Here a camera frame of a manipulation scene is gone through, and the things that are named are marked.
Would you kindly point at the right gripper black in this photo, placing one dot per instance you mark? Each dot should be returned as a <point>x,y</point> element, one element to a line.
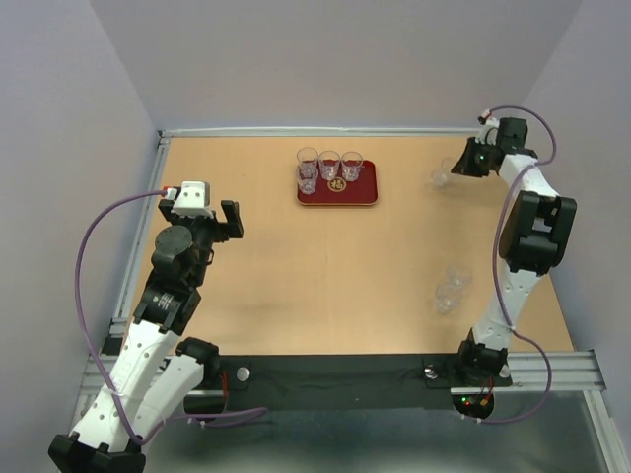
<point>463,166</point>

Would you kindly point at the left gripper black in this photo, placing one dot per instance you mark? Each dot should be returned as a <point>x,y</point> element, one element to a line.
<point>218,227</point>

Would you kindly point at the clear glass cluster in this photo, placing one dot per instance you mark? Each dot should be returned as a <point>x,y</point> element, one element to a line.
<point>459,276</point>
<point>447,298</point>
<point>351,164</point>

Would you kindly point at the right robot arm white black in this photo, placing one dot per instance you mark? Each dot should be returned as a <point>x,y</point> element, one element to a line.
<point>531,238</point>

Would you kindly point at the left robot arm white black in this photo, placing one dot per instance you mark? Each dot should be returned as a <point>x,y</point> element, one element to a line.
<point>156,367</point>

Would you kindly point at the red lacquer tray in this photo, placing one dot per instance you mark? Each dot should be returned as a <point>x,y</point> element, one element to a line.
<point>341,192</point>

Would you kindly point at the clear glass cluster front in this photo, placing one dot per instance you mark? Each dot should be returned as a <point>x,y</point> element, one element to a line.
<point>447,298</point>

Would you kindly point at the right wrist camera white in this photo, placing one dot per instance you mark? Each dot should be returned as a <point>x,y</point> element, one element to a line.
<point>489,127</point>

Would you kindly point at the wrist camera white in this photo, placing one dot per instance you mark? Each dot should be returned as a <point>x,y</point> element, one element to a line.
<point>191,199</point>
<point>489,127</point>

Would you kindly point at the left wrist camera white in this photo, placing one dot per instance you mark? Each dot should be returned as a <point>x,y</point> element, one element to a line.
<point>191,199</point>

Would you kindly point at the aluminium frame rail back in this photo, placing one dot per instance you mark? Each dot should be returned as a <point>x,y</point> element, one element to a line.
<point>314,131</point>

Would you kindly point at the aluminium frame rail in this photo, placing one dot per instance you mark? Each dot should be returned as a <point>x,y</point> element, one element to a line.
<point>314,131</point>
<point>117,326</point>
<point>551,419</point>

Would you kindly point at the aluminium frame rail left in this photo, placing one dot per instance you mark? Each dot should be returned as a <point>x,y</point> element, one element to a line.
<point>117,326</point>

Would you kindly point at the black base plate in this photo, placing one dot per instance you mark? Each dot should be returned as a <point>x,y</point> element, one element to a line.
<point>337,382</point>

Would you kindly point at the aluminium frame rail front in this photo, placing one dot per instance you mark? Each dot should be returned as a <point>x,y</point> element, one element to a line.
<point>551,419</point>

